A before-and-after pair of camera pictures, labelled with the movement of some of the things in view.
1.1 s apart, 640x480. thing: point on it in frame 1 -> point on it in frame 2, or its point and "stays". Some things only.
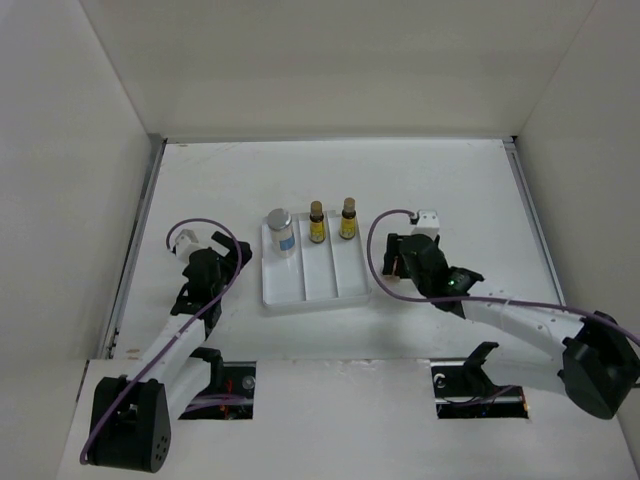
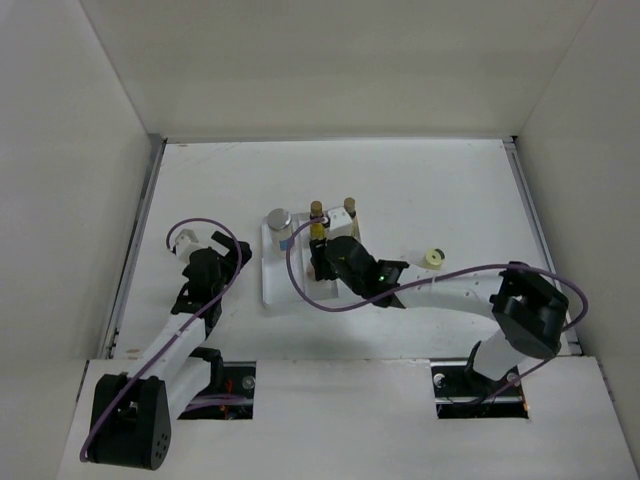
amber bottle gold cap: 348,219 stays
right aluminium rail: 512,149 stays
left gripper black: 230,261 stays
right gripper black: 393,250 -> 320,260
